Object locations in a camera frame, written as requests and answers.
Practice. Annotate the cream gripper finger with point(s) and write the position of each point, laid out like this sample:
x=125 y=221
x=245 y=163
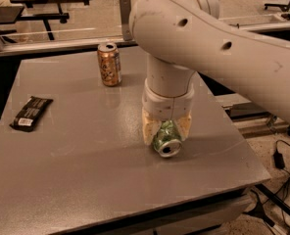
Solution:
x=183 y=125
x=150 y=127

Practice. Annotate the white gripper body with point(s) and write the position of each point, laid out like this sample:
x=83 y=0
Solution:
x=168 y=104

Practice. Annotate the green soda can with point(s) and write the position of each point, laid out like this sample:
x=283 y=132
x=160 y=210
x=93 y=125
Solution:
x=167 y=142

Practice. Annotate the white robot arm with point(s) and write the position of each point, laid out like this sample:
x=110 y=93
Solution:
x=184 y=35

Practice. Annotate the orange soda can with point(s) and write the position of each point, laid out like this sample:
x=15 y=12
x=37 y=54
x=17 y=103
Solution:
x=109 y=63

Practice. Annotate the black tripod stand leg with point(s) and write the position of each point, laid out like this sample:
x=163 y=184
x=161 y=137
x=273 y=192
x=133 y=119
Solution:
x=258 y=210

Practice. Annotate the black snack bar wrapper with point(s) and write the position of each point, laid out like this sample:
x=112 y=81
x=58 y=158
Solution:
x=29 y=115

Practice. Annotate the black bench table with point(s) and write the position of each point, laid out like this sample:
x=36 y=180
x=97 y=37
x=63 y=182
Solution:
x=23 y=27

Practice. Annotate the black power adapter with cable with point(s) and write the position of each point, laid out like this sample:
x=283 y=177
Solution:
x=278 y=157

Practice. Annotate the metal rail frame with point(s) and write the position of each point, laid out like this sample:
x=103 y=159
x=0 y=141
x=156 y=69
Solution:
x=53 y=48

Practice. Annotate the metal bracket middle post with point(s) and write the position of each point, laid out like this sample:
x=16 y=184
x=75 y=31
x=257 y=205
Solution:
x=125 y=8

